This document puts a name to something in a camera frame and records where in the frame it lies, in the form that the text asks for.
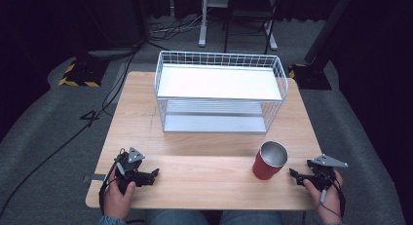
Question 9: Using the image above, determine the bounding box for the black yellow striped base plate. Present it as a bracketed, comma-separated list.
[287, 62, 333, 91]
[57, 57, 110, 89]

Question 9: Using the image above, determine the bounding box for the left hand-held gripper cable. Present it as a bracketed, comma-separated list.
[98, 148, 129, 217]

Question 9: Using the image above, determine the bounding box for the long black floor cable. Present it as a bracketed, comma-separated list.
[0, 44, 141, 218]

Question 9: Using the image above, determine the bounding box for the red cup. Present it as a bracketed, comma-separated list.
[251, 140, 289, 181]

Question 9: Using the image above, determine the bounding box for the person's left hand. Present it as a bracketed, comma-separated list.
[102, 169, 137, 221]

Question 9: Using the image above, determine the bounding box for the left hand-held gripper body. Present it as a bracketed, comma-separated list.
[114, 146, 156, 196]

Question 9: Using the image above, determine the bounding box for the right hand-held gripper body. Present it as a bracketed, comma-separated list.
[301, 153, 349, 192]

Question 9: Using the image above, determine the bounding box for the white metal stand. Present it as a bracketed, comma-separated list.
[198, 0, 279, 52]

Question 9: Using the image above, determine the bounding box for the right hand-held gripper cable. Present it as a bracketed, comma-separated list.
[318, 174, 347, 221]

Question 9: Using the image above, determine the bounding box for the hand-held gripper cable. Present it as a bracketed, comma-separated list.
[318, 174, 347, 221]
[98, 148, 129, 217]

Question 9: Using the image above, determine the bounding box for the bundle of floor cables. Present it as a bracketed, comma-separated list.
[149, 7, 215, 35]

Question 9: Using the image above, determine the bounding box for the white wire shelf rack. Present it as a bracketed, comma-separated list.
[154, 50, 289, 134]

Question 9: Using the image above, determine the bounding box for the person's leg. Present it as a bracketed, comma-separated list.
[144, 209, 209, 225]
[221, 209, 284, 225]

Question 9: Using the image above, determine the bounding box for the person's right hand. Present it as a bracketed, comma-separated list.
[303, 169, 345, 225]

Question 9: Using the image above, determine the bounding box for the person's right leg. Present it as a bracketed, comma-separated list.
[221, 209, 284, 225]

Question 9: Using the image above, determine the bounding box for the person's left leg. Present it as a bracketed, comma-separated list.
[144, 209, 209, 225]

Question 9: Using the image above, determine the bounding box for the black metal frame stand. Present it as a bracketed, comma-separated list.
[222, 0, 278, 56]

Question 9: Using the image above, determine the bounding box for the dark slanted pole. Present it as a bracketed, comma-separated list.
[304, 0, 357, 64]

